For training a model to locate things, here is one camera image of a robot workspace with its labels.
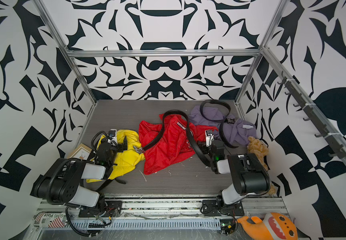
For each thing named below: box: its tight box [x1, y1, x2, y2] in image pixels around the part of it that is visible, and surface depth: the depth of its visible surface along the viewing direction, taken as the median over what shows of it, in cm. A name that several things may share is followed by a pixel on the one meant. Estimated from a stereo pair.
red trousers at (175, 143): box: [138, 114, 218, 175], surface depth 91 cm
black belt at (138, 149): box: [133, 110, 212, 168], surface depth 87 cm
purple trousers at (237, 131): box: [189, 105, 257, 146], surface depth 103 cm
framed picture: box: [67, 143, 92, 160], surface depth 94 cm
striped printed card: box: [34, 212, 68, 228], surface depth 70 cm
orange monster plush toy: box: [236, 212, 299, 240], surface depth 66 cm
